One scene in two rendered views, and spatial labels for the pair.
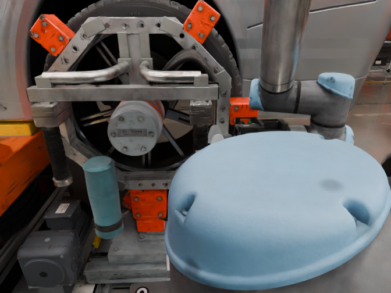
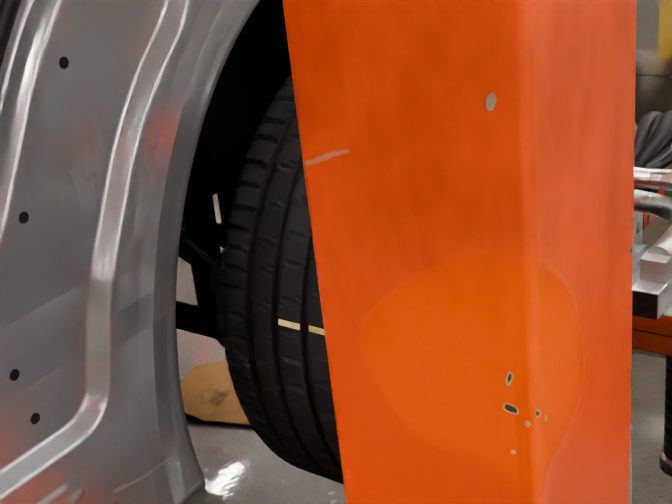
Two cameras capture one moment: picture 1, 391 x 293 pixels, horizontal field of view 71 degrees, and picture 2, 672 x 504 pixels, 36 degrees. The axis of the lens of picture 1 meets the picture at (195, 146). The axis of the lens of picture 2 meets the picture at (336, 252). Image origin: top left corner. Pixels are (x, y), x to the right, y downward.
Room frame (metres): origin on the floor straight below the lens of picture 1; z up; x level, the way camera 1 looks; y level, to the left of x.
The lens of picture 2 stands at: (0.24, 1.27, 1.48)
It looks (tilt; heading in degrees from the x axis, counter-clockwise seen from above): 25 degrees down; 310
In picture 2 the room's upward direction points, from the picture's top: 7 degrees counter-clockwise
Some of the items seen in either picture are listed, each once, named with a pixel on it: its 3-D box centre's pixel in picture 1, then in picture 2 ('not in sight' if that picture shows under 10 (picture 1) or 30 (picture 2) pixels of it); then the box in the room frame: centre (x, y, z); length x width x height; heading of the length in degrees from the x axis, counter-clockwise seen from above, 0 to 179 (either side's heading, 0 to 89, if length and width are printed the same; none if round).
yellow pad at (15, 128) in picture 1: (22, 124); not in sight; (1.09, 0.74, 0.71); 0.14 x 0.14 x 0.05; 2
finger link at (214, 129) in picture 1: (213, 136); not in sight; (0.61, -0.05, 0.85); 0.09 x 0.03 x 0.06; 84
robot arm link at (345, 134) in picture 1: (324, 139); not in sight; (0.60, -0.31, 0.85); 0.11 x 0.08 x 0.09; 92
